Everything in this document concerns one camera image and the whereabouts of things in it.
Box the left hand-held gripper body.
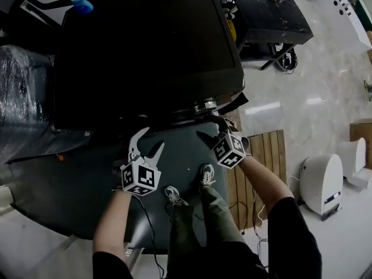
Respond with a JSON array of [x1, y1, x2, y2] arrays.
[[120, 151, 162, 197]]

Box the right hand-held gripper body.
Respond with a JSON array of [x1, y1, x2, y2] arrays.
[[209, 130, 247, 170]]

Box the person's right forearm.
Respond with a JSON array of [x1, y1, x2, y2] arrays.
[[240, 154, 295, 215]]

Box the person's left forearm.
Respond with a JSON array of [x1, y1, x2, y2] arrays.
[[92, 188, 134, 256]]

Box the white rounded machine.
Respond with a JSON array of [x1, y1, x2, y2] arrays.
[[298, 153, 344, 221]]

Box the person's right grey sneaker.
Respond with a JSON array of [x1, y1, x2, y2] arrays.
[[199, 163, 217, 187]]

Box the person's grey sneaker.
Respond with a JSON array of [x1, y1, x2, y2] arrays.
[[163, 185, 189, 207], [199, 163, 217, 187]]

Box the person's left grey sneaker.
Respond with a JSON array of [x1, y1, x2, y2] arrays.
[[163, 185, 189, 207]]

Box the wooden slatted board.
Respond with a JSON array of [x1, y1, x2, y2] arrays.
[[226, 129, 288, 231]]

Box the dark grey floor mat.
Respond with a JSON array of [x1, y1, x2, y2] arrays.
[[5, 120, 235, 250]]

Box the person's olive trousers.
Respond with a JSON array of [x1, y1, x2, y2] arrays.
[[166, 184, 248, 273]]

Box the person's black shirt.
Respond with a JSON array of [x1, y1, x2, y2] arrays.
[[92, 196, 323, 279]]

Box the plastic-wrapped dark object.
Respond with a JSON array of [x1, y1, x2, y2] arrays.
[[0, 44, 56, 164]]

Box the black table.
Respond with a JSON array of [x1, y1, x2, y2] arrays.
[[229, 0, 315, 71]]

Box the white foam block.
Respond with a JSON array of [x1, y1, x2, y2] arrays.
[[338, 137, 372, 190]]

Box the brown cardboard box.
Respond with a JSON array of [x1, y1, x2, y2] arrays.
[[348, 121, 372, 158]]

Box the blue detergent bottle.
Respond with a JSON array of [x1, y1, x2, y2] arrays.
[[68, 0, 94, 15]]

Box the white board with holes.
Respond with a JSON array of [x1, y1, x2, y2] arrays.
[[321, 0, 372, 48]]

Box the thin black cable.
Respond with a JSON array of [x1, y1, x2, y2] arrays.
[[131, 195, 166, 279]]

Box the white cable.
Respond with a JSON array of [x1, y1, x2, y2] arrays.
[[255, 175, 302, 224]]

